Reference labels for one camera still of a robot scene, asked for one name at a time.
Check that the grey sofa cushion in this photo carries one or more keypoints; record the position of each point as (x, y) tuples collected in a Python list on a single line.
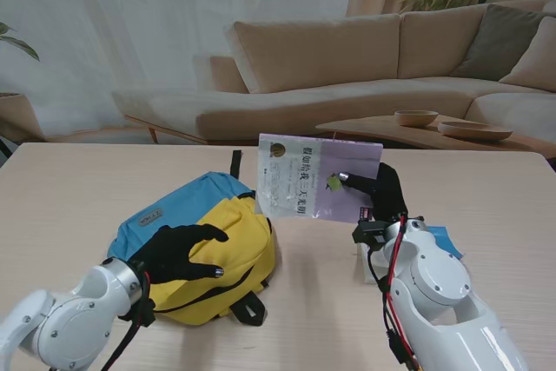
[(499, 45)]

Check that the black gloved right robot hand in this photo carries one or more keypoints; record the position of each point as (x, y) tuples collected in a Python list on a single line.
[(388, 197)]

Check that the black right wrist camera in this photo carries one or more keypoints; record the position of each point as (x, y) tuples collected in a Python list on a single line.
[(369, 232)]

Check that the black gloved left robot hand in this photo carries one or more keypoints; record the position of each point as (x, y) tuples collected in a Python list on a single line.
[(174, 253)]

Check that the green plant with long leaves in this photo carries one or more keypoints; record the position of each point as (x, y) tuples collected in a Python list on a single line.
[(21, 47)]

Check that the wide shallow wooden dish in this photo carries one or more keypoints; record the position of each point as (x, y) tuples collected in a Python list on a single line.
[(473, 131)]

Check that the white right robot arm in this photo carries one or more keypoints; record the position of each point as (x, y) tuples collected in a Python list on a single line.
[(443, 301)]

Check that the white sheer curtain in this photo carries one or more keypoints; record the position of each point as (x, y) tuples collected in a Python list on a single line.
[(152, 19)]

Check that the blue and white cover book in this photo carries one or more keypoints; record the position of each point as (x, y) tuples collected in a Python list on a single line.
[(447, 243)]

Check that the low wooden coffee table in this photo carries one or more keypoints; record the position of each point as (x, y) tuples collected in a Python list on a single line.
[(391, 127)]

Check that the purple and white cover book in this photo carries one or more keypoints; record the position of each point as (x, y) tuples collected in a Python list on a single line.
[(347, 158)]

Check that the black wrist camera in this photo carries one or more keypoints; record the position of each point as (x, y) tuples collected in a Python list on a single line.
[(369, 232), (143, 312)]

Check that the beige plant pot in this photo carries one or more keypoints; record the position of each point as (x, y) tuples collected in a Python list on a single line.
[(17, 117)]

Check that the blue and yellow school bag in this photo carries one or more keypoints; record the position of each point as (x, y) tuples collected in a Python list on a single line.
[(234, 236)]

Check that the beige corner sofa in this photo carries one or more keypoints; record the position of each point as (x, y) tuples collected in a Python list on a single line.
[(326, 84)]

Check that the beige sofa cushion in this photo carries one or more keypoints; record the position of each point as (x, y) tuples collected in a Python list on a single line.
[(536, 67)]

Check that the small deep wooden bowl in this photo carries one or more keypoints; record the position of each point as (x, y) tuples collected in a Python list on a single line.
[(415, 118)]

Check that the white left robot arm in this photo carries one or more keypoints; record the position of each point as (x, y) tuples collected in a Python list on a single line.
[(69, 323)]

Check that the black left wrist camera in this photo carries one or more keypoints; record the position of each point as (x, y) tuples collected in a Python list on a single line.
[(143, 312)]

